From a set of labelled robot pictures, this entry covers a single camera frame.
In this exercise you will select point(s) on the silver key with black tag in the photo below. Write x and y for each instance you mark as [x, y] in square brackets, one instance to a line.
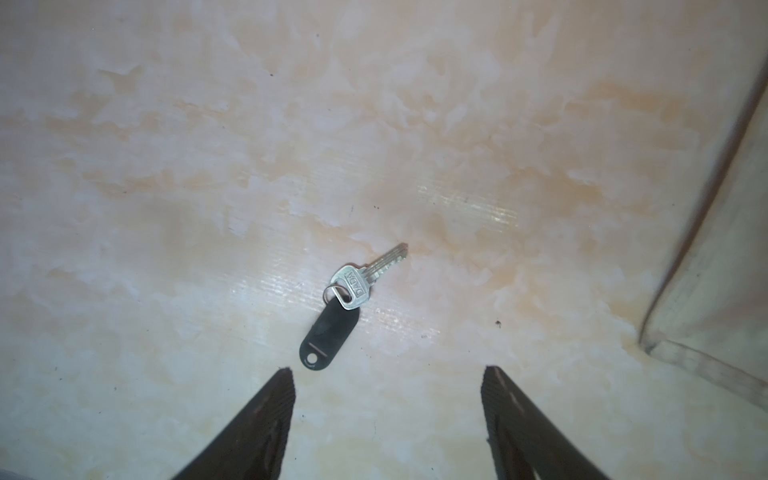
[348, 290]

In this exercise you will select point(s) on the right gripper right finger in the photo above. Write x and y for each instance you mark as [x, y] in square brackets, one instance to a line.
[524, 443]

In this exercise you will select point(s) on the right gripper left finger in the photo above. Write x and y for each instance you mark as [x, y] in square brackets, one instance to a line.
[253, 444]

